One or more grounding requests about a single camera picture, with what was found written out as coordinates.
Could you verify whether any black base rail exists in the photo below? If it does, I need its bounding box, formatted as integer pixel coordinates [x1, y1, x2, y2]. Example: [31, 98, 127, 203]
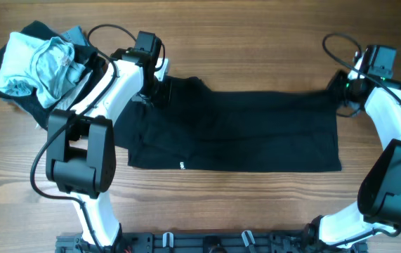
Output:
[55, 230, 368, 253]

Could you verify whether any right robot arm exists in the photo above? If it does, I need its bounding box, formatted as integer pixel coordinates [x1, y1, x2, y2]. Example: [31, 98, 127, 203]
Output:
[289, 70, 401, 252]

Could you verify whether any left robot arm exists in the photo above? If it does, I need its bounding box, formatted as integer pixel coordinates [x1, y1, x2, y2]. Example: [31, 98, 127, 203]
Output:
[46, 60, 146, 252]

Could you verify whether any black garment in pile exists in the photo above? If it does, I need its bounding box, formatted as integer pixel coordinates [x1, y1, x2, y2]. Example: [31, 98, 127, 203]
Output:
[0, 20, 107, 131]

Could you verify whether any dark teal t-shirt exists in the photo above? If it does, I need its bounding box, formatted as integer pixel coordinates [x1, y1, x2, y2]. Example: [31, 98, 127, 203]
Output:
[114, 77, 341, 172]

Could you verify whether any light blue garment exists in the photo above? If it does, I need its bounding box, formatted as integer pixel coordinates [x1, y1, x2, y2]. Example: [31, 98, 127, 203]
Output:
[0, 32, 85, 108]

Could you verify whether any grey blue garment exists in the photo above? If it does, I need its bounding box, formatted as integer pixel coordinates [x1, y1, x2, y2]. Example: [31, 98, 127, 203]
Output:
[60, 25, 89, 46]

